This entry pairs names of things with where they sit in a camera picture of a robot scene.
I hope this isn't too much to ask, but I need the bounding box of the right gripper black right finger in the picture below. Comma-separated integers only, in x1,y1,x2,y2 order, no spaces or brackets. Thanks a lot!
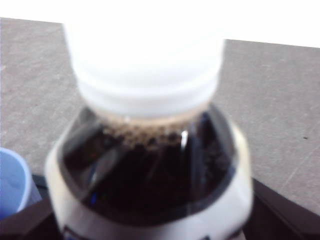
243,176,320,240

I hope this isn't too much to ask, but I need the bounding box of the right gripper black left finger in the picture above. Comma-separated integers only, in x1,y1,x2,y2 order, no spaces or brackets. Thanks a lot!
0,198,63,240

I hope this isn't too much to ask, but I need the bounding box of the dark oolong tea bottle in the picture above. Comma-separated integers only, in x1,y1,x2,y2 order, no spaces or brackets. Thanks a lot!
44,9,253,240

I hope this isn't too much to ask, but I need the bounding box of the blue ribbed plastic cup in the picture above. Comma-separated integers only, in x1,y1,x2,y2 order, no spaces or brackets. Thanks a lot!
0,147,42,214

